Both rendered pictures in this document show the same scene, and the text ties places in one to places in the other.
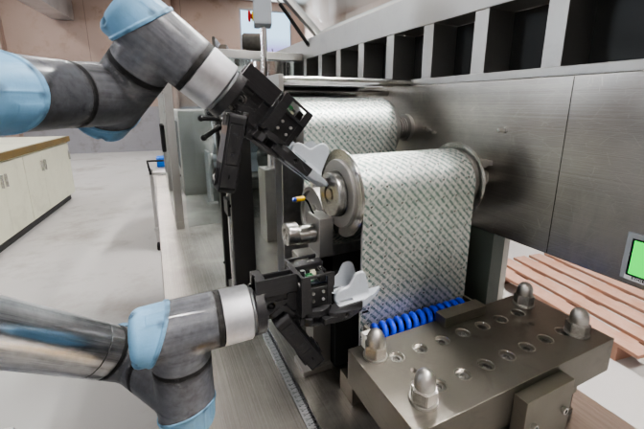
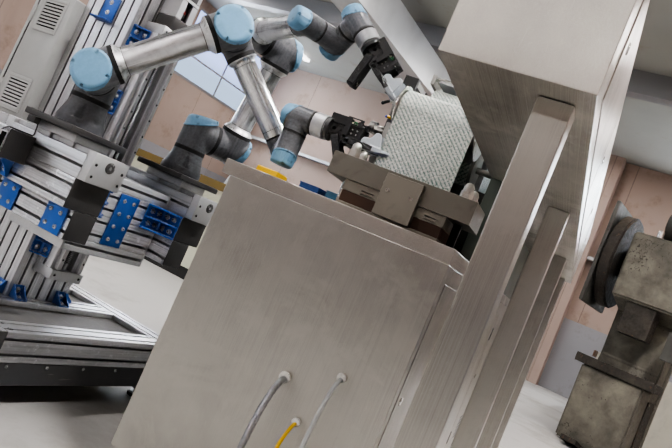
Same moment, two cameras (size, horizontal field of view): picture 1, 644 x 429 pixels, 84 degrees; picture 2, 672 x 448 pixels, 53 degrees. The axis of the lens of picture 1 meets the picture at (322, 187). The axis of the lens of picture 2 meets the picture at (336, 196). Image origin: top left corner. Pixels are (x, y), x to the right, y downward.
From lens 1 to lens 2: 1.77 m
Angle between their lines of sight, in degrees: 50
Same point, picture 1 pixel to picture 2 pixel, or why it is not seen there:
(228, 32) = not seen: outside the picture
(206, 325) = (307, 113)
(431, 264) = (427, 162)
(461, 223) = (458, 147)
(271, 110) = (382, 55)
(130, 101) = (337, 40)
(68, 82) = (318, 22)
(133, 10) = (350, 8)
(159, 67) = (350, 29)
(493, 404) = (375, 169)
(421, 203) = (433, 120)
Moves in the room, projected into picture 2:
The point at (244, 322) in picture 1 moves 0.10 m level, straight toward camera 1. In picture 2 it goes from (319, 120) to (302, 107)
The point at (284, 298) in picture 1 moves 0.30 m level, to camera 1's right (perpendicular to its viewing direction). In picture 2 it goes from (341, 127) to (416, 145)
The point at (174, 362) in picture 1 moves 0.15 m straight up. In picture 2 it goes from (290, 120) to (310, 75)
